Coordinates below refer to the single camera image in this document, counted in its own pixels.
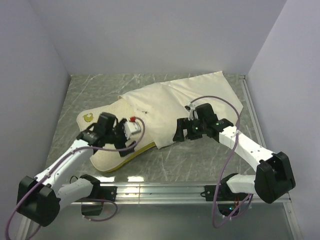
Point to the aluminium right side rail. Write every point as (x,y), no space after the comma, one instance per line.
(252,112)

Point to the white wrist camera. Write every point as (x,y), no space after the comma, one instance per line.
(131,127)
(192,114)

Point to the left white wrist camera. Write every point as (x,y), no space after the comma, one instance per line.
(131,127)

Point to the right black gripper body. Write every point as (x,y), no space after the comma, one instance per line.
(195,128)

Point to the aluminium front mounting rail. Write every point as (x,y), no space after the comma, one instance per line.
(159,193)

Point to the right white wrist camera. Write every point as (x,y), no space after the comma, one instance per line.
(192,114)

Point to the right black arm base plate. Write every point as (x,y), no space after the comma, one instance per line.
(209,193)

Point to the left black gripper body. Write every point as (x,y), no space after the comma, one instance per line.
(117,135)

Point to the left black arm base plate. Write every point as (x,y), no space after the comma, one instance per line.
(107,193)

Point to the cream quilted pillow yellow edge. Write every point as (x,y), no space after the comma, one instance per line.
(98,126)

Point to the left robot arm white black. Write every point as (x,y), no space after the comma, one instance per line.
(41,198)

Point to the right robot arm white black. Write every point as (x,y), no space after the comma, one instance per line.
(273,176)

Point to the cream satin pillowcase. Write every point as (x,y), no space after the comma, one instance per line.
(160,104)

